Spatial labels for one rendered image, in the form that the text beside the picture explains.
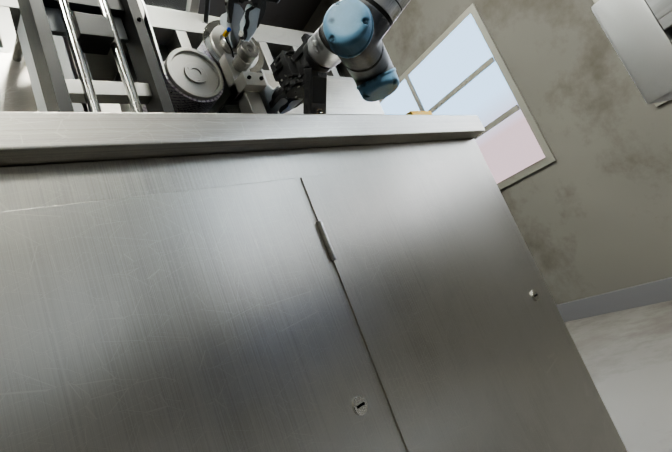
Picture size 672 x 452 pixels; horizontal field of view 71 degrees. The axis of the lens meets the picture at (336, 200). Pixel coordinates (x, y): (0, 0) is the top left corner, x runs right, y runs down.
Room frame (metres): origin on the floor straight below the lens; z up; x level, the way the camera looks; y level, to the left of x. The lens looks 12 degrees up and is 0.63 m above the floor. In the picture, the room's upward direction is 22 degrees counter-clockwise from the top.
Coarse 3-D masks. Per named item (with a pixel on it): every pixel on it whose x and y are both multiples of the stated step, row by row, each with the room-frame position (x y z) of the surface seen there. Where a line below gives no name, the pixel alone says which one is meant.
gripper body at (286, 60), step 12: (300, 48) 0.88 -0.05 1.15; (276, 60) 0.91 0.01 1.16; (288, 60) 0.90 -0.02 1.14; (300, 60) 0.90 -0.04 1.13; (312, 60) 0.85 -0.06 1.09; (276, 72) 0.93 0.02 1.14; (288, 72) 0.90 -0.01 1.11; (300, 72) 0.90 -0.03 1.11; (324, 72) 0.88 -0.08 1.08; (288, 84) 0.91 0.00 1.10; (300, 84) 0.91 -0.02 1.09; (288, 96) 0.93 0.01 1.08; (300, 96) 0.95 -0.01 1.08
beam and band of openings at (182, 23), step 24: (0, 0) 0.94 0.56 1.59; (0, 24) 0.93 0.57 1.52; (168, 24) 1.24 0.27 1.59; (192, 24) 1.30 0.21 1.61; (0, 48) 0.92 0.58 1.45; (168, 48) 1.30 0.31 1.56; (192, 48) 1.36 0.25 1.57; (264, 48) 1.48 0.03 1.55; (288, 48) 1.58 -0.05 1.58; (264, 72) 1.44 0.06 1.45; (336, 72) 1.70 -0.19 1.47
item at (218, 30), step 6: (216, 30) 0.92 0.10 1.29; (222, 30) 0.93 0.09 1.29; (240, 30) 0.97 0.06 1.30; (216, 36) 0.92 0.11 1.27; (216, 42) 0.91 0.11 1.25; (252, 42) 0.98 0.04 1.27; (216, 48) 0.91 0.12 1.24; (222, 48) 0.92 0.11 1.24; (222, 54) 0.91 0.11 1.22; (252, 66) 0.96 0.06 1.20; (222, 72) 0.95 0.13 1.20; (228, 90) 1.01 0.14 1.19; (222, 96) 1.03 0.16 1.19; (228, 96) 1.05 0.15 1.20; (216, 102) 1.04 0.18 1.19; (222, 102) 1.06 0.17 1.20; (216, 108) 1.08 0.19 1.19
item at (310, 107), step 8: (304, 72) 0.89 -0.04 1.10; (312, 72) 0.88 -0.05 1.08; (320, 72) 0.89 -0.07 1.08; (304, 80) 0.89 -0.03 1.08; (312, 80) 0.88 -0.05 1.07; (320, 80) 0.90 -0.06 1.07; (304, 88) 0.90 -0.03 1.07; (312, 88) 0.89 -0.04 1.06; (320, 88) 0.90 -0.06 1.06; (304, 96) 0.90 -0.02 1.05; (312, 96) 0.89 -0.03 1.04; (320, 96) 0.91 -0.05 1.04; (304, 104) 0.91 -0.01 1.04; (312, 104) 0.90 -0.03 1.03; (320, 104) 0.91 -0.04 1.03; (304, 112) 0.91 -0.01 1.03; (312, 112) 0.90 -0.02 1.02; (320, 112) 0.91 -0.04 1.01
